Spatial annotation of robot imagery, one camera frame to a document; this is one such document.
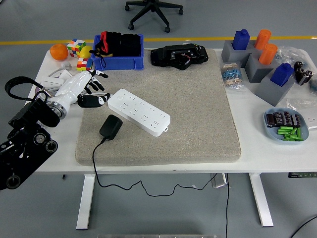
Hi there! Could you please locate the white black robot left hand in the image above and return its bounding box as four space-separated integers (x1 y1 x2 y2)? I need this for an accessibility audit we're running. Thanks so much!
51 69 111 110

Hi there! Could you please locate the black plug adapter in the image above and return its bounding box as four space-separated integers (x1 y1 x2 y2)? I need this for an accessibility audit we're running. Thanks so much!
99 114 123 141

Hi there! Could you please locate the white power strip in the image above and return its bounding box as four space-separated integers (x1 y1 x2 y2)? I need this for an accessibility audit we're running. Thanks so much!
107 88 171 137

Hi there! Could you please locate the thin black adapter cord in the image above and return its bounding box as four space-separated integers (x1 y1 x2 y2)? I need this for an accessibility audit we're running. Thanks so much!
92 137 220 198

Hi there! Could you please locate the yellow lemon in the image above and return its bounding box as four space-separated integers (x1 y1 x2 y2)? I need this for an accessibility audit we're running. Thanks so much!
79 45 93 59

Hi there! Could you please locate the orange fruit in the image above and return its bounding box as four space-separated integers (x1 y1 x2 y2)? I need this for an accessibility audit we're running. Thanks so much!
50 43 69 61

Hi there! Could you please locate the white-edged puzzle cube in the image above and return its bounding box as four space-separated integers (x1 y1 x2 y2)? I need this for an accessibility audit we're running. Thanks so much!
66 38 87 59

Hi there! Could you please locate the blue plastic bin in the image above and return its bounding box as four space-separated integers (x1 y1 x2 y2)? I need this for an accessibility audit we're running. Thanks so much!
90 34 145 71

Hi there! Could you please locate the black foam block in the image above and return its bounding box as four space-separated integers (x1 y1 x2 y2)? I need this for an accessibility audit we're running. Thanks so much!
120 33 142 57

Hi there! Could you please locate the black mechanical device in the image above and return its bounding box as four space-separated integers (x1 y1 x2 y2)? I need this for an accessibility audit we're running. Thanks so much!
150 43 209 71

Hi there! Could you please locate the black office chair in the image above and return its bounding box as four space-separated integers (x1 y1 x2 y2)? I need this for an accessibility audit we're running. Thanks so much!
124 0 184 33

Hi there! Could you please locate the grey-brown mat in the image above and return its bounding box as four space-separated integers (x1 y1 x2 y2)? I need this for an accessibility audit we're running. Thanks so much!
75 49 242 167

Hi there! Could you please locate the white table leg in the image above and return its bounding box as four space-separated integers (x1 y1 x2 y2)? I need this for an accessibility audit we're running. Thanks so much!
76 174 96 230
249 173 274 228

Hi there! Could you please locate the grey holder block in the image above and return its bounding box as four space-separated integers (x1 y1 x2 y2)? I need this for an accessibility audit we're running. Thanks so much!
244 52 274 84
221 40 256 64
254 71 295 107
249 41 263 54

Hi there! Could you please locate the clear bag of resistors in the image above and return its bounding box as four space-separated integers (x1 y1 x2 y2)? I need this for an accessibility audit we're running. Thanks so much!
220 61 246 91

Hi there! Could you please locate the blue square peg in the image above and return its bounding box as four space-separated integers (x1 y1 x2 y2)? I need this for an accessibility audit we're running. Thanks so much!
232 29 251 51
269 62 295 87

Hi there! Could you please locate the silver box under table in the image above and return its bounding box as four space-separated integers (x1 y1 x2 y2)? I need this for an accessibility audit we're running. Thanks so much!
210 173 228 189

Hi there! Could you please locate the orange cylinder peg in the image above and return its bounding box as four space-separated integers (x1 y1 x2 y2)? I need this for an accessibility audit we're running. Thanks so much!
258 43 278 65
254 29 272 51

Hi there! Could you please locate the light blue tray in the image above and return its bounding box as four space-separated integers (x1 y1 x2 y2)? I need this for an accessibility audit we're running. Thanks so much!
263 106 310 145

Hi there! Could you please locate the crumpled clear plastic bag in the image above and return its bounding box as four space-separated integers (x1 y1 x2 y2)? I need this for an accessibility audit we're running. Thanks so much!
273 47 312 66

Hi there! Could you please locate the black table control panel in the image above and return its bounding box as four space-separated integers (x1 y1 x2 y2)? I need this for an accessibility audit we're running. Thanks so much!
288 172 317 179

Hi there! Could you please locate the white square switch plate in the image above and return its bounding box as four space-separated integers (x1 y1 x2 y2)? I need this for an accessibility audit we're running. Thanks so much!
58 69 78 82

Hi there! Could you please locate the black red strap pouch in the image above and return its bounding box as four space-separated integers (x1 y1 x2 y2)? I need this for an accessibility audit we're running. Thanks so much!
89 31 122 69

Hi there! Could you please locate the black hanging cable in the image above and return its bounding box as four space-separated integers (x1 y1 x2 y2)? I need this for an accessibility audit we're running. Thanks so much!
224 173 230 238

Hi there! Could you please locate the black floor cable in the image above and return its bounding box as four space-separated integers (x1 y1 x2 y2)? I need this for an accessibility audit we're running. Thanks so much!
290 215 317 238

